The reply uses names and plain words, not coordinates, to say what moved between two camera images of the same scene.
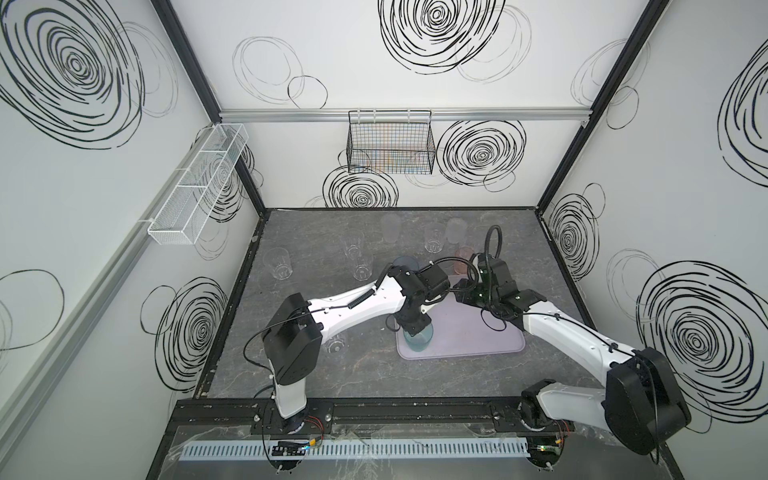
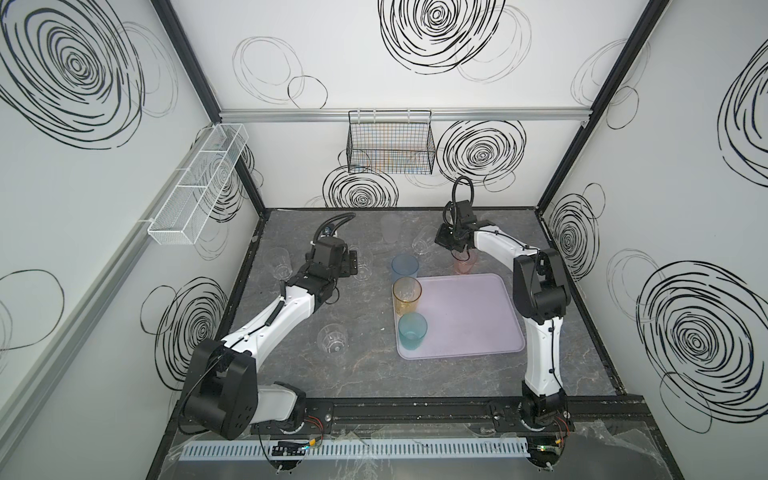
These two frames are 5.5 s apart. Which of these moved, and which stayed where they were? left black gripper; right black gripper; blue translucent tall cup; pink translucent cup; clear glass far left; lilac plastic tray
Moved: left black gripper; right black gripper
Stayed: blue translucent tall cup; lilac plastic tray; clear glass far left; pink translucent cup
